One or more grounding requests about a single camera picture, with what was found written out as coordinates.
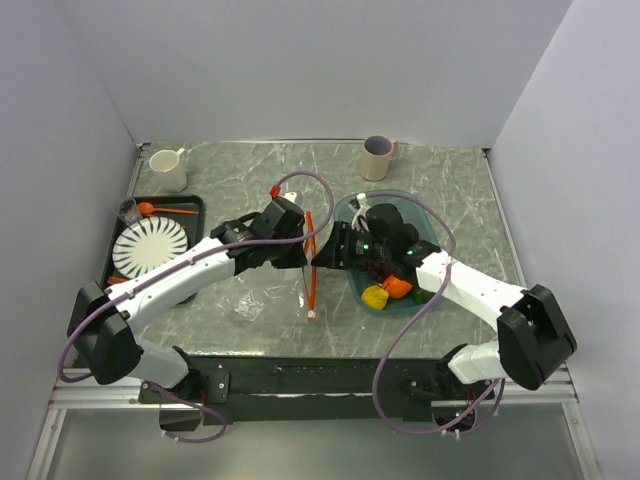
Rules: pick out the green lime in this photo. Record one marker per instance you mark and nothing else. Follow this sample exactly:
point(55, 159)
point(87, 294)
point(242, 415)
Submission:
point(420, 296)

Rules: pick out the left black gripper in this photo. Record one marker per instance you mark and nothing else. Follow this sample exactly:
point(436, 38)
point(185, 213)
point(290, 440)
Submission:
point(297, 260)

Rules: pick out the orange tangerine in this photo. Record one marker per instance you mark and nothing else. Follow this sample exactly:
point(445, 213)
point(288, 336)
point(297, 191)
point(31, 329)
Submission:
point(396, 288)

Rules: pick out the striped white plate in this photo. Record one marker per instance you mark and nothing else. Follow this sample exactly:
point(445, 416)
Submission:
point(148, 244)

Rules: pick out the orange plastic spoon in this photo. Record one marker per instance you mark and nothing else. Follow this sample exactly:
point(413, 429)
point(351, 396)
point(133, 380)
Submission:
point(148, 209)

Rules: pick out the black tray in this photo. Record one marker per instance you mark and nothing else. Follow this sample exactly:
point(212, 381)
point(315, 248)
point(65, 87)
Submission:
point(193, 225)

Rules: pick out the purple grape bunch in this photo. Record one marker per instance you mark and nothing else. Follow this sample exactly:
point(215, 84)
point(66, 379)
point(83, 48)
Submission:
point(378, 272)

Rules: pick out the yellow lemon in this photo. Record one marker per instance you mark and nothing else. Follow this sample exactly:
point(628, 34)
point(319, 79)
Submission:
point(375, 297)

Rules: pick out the white cup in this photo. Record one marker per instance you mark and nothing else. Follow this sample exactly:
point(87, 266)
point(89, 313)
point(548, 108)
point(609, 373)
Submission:
point(170, 169)

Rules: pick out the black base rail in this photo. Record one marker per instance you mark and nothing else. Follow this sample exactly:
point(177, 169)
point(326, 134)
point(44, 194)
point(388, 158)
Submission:
point(262, 388)

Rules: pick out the clear plastic glass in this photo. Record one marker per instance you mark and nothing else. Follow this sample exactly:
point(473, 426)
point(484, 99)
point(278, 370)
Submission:
point(129, 212)

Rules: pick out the beige mug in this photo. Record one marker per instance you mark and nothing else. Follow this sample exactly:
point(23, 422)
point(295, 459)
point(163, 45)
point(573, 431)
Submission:
point(377, 153)

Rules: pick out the teal plastic tray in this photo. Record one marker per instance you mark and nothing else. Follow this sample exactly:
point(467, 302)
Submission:
point(412, 214)

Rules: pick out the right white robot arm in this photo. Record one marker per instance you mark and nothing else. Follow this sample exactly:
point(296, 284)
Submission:
point(533, 336)

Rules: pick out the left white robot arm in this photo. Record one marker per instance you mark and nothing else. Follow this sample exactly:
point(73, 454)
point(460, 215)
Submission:
point(106, 326)

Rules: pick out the clear zip top bag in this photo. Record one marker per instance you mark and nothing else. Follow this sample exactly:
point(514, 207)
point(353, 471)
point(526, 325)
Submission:
point(272, 294)

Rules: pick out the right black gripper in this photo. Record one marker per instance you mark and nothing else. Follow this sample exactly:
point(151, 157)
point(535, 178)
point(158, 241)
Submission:
point(331, 256)

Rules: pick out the orange plastic fork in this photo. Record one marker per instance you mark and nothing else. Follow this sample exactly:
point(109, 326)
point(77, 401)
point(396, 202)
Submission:
point(113, 280)

